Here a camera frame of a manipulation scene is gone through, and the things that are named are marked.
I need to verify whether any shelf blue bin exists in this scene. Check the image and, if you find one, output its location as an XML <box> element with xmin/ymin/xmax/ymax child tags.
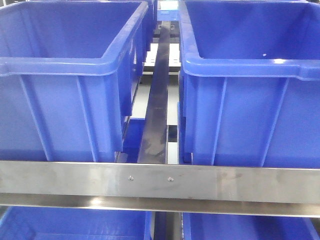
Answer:
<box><xmin>0</xmin><ymin>1</ymin><xmax>148</xmax><ymax>163</ymax></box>
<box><xmin>178</xmin><ymin>0</ymin><xmax>320</xmax><ymax>169</ymax></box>

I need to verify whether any distant blue bin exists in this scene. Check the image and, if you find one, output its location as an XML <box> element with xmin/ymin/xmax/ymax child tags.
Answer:
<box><xmin>157</xmin><ymin>0</ymin><xmax>179</xmax><ymax>21</ymax></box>

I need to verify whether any steel shelf front beam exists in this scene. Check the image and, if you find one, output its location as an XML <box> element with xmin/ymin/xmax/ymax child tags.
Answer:
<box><xmin>0</xmin><ymin>160</ymin><xmax>320</xmax><ymax>218</ymax></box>

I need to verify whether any dark metal centre rail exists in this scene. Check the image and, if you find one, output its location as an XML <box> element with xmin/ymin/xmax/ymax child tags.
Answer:
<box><xmin>137</xmin><ymin>21</ymin><xmax>171</xmax><ymax>164</ymax></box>

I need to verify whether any lower right blue bin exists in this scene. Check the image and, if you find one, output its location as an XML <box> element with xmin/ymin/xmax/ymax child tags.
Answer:
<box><xmin>182</xmin><ymin>212</ymin><xmax>320</xmax><ymax>240</ymax></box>

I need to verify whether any upper shelf left blue bin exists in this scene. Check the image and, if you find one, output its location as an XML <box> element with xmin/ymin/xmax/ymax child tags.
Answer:
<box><xmin>0</xmin><ymin>1</ymin><xmax>148</xmax><ymax>163</ymax></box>

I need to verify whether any upper shelf right blue bin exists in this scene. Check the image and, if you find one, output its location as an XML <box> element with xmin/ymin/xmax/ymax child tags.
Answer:
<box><xmin>178</xmin><ymin>0</ymin><xmax>320</xmax><ymax>169</ymax></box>

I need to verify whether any lower left blue bin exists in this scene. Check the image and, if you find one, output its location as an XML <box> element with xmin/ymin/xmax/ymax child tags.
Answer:
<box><xmin>0</xmin><ymin>206</ymin><xmax>153</xmax><ymax>240</ymax></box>

